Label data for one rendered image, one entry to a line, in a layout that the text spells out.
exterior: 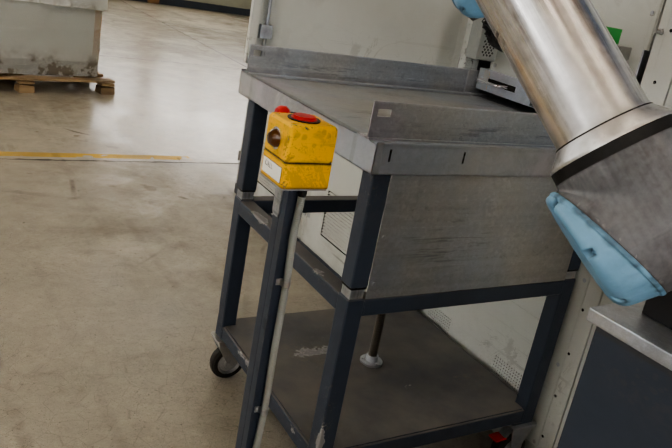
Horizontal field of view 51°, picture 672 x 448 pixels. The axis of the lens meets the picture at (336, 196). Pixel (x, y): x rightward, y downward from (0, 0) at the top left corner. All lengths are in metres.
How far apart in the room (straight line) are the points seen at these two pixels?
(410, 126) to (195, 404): 0.99
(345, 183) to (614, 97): 1.83
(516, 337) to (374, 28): 0.92
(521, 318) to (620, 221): 1.19
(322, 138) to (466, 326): 1.17
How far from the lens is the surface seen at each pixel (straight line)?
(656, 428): 1.03
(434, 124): 1.34
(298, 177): 1.04
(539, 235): 1.62
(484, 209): 1.48
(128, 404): 1.93
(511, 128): 1.47
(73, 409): 1.92
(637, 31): 1.79
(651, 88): 1.69
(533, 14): 0.83
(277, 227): 1.10
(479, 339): 2.07
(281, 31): 1.97
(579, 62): 0.82
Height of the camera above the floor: 1.12
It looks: 18 degrees down
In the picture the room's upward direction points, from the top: 11 degrees clockwise
